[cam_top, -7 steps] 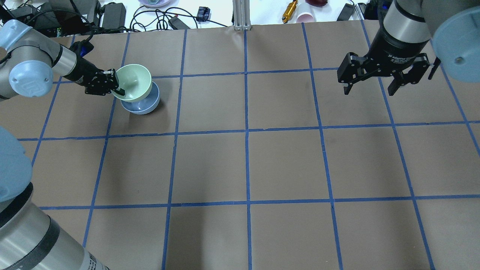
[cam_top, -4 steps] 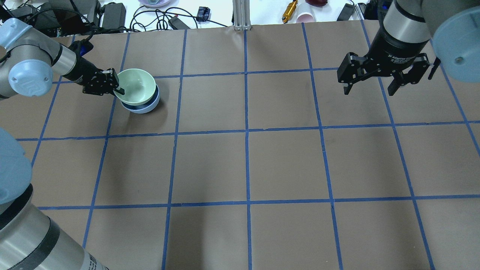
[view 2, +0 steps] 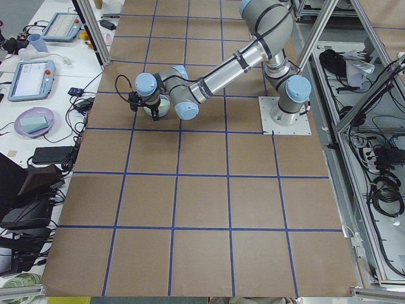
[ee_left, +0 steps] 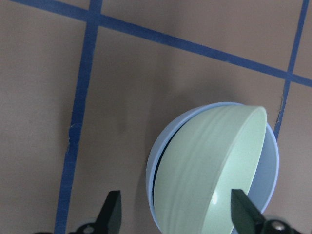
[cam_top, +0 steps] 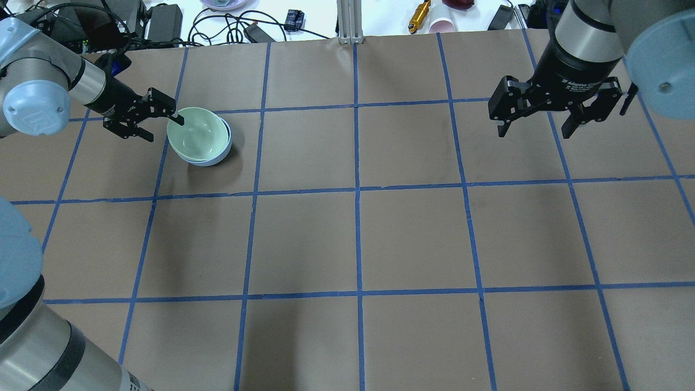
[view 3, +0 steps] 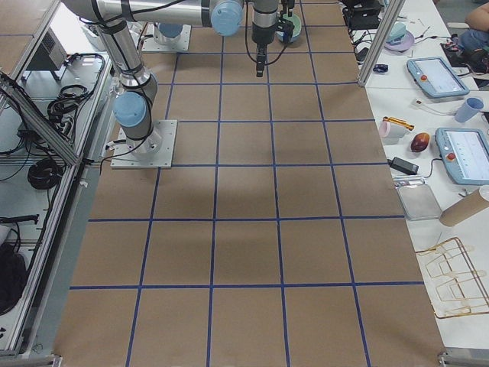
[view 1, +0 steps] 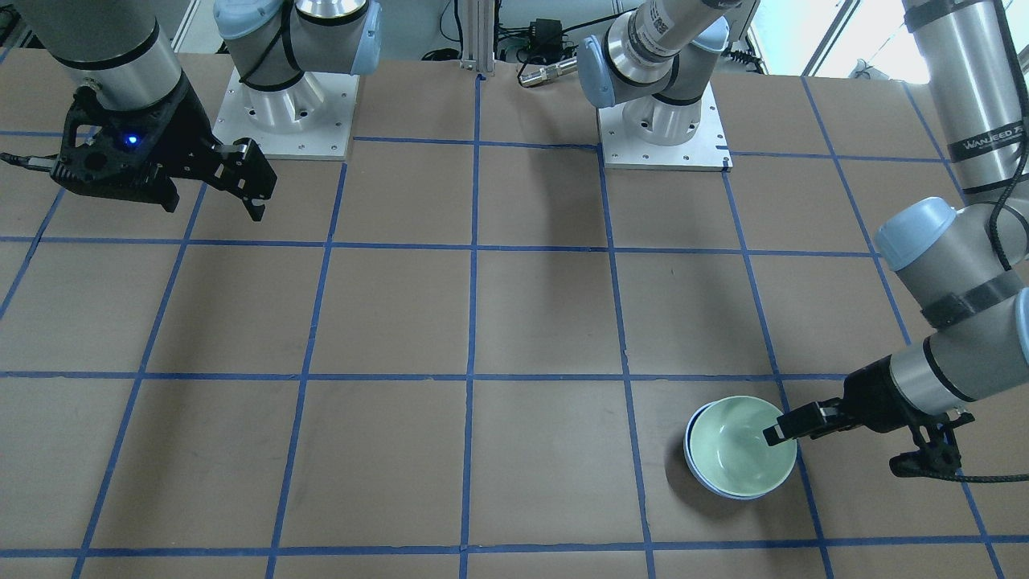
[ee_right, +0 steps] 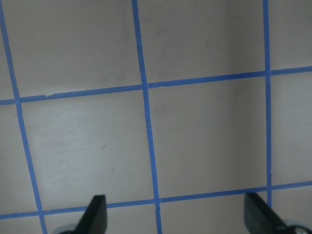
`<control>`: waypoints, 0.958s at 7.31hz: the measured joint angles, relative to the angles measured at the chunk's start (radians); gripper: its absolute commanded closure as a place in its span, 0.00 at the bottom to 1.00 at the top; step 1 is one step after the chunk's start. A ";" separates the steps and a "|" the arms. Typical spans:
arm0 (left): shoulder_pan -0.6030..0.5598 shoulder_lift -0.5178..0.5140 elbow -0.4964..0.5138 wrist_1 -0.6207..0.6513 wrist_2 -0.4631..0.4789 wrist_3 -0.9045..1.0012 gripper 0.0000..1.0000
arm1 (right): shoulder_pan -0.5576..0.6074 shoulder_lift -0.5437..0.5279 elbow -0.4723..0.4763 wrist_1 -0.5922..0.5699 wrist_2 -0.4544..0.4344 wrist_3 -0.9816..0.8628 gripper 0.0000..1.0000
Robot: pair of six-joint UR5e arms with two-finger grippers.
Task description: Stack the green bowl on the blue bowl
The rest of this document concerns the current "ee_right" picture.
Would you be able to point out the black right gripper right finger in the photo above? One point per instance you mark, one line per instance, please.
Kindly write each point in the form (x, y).
(259, 218)

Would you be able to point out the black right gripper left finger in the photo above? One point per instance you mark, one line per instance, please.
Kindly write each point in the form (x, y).
(94, 219)

